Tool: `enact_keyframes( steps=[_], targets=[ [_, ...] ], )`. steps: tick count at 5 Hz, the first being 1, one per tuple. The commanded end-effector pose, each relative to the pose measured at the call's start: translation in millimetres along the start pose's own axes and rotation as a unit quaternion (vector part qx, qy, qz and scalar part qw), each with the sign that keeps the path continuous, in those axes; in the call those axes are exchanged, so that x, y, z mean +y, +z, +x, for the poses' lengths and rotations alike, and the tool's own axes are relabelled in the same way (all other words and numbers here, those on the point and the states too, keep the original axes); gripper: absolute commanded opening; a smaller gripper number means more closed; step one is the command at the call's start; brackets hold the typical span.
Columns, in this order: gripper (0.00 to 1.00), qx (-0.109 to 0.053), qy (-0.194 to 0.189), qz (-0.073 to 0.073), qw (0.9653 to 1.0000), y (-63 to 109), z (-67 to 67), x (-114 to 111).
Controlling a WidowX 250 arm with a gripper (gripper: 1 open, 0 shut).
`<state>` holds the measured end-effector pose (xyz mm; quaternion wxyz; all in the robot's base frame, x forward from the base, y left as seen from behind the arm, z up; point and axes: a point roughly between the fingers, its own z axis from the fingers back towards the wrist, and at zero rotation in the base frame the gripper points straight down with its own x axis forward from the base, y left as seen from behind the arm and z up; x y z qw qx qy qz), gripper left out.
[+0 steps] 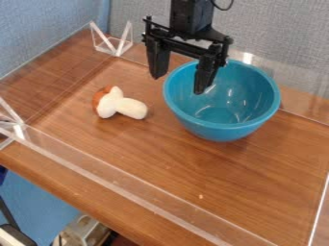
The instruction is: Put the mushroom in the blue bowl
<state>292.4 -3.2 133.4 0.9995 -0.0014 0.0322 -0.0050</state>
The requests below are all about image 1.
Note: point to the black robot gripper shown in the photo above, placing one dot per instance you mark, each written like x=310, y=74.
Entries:
x=189, y=35

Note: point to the white brown-capped toy mushroom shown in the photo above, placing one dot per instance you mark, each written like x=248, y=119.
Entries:
x=110, y=102

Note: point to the clear acrylic barrier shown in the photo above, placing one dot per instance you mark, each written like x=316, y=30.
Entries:
x=221, y=232
x=296, y=102

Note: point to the blue plastic bowl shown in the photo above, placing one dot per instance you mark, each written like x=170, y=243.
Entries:
x=234, y=106

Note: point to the clear acrylic left bracket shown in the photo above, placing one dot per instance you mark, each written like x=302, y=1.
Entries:
x=9, y=119

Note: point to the clear acrylic back barrier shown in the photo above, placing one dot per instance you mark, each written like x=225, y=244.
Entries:
x=296, y=102

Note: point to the white device under table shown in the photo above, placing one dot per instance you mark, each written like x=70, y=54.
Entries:
x=83, y=232

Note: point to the clear acrylic front barrier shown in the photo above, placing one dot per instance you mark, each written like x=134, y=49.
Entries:
x=221, y=232

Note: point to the clear acrylic corner bracket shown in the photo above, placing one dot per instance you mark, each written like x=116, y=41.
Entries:
x=114, y=46

